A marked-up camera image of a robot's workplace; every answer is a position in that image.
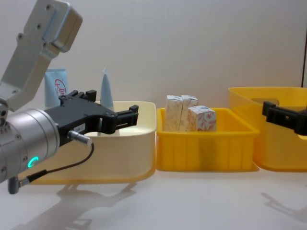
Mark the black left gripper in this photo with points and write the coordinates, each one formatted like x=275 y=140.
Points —
x=74 y=115

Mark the plain pale blue tube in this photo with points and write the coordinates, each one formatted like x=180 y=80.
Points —
x=106 y=92

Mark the shallow yellow plastic bin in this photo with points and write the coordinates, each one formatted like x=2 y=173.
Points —
x=204 y=148

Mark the cream plastic bin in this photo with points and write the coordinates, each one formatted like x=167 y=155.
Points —
x=124 y=153

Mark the dark vertical post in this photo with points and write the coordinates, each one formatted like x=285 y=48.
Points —
x=305 y=62

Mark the pale blue tube red print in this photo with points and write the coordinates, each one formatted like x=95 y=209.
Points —
x=54 y=80

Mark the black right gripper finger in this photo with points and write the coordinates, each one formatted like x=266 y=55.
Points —
x=285 y=117

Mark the white orange patterned carton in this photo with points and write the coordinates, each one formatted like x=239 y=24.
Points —
x=172 y=112
x=202 y=118
x=190 y=101

